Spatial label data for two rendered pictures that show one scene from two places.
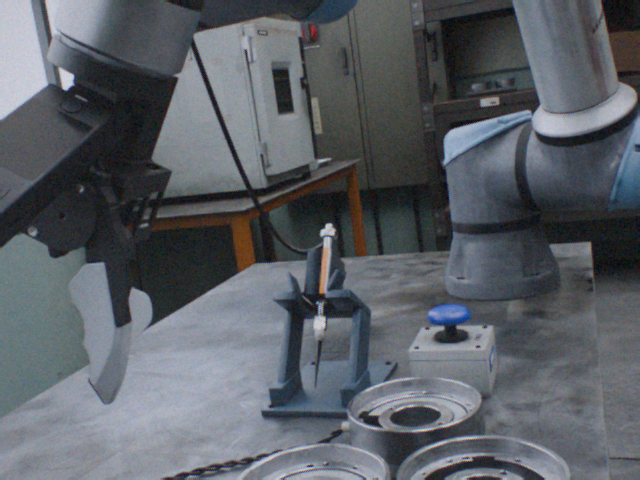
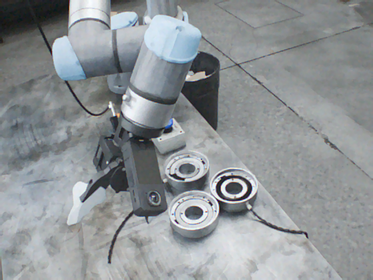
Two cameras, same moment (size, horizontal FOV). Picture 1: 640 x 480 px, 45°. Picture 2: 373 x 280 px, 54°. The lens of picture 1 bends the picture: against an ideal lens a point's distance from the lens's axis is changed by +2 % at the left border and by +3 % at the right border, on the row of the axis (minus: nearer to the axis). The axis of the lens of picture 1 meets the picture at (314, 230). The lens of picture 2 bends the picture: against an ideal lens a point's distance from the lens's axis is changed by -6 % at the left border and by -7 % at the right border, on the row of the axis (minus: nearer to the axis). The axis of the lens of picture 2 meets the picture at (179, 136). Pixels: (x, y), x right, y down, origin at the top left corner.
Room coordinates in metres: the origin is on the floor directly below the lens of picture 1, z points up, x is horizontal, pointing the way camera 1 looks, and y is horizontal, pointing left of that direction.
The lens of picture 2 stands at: (0.07, 0.37, 1.47)
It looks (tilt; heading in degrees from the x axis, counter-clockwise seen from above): 40 degrees down; 320
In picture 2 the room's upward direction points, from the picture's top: 7 degrees counter-clockwise
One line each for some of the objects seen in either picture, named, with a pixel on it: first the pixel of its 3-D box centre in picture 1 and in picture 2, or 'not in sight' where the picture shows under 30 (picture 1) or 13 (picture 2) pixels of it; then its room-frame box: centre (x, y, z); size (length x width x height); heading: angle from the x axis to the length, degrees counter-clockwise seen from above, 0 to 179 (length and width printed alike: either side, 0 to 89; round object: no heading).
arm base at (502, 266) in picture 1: (498, 250); (128, 69); (1.03, -0.25, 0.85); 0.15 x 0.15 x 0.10
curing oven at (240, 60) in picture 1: (229, 111); not in sight; (3.13, 0.27, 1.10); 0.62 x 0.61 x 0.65; 160
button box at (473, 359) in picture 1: (455, 356); (166, 134); (0.71, -0.12, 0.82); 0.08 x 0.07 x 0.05; 160
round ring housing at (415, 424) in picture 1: (416, 426); (187, 171); (0.57, -0.06, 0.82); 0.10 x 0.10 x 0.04
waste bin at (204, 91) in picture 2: not in sight; (192, 97); (1.43, -0.89, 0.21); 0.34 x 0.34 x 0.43
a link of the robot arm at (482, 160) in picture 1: (495, 165); (124, 37); (1.02, -0.25, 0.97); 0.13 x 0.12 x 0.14; 50
